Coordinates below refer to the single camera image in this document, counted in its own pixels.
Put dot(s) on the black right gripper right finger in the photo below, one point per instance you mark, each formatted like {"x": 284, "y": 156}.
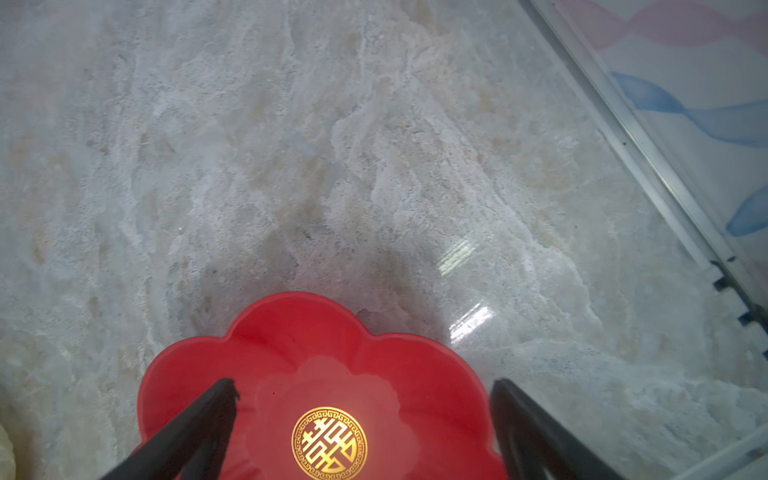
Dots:
{"x": 534, "y": 445}

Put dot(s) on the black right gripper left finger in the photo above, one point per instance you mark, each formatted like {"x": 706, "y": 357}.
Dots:
{"x": 191, "y": 446}

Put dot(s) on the pale yellow plastic bag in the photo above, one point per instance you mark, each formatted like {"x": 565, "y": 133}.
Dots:
{"x": 7, "y": 457}

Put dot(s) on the red flower-shaped plate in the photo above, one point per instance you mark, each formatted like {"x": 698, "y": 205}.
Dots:
{"x": 321, "y": 397}

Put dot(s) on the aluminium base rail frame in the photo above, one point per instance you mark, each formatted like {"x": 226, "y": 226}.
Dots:
{"x": 680, "y": 87}

